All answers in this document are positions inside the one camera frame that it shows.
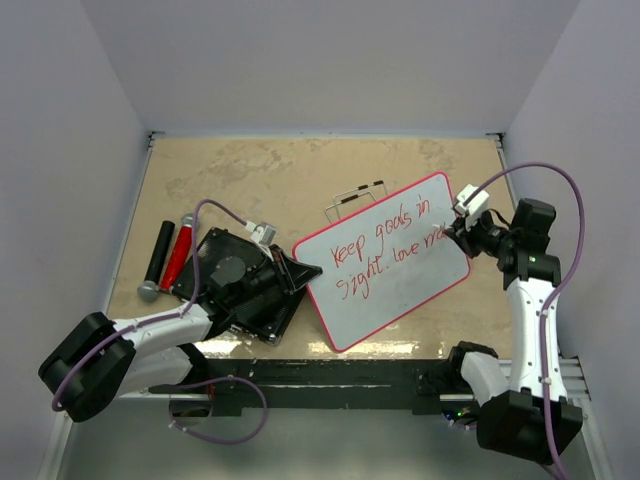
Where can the red microphone silver head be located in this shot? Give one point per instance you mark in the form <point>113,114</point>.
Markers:
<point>176,257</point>

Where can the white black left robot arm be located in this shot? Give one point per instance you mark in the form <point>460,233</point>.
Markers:
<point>101,359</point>

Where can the black microphone tube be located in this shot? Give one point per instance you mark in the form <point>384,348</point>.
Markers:
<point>159,252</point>

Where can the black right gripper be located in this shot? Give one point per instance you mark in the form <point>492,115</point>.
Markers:
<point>466,237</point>

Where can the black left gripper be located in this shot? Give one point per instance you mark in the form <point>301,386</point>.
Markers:
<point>290,275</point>

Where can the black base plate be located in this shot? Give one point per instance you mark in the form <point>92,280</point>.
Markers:
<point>420,386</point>

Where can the red and white marker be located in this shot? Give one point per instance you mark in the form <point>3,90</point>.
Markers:
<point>440,228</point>

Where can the pink framed whiteboard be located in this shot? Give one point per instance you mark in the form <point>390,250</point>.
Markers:
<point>383,261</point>

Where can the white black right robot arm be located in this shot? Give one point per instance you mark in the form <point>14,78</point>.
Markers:
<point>525,413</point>

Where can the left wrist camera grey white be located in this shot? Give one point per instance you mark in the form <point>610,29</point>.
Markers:
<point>261,234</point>

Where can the wire whiteboard stand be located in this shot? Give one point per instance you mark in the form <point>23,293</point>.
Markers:
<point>332,211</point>

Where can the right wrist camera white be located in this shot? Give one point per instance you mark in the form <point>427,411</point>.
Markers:
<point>469,204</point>

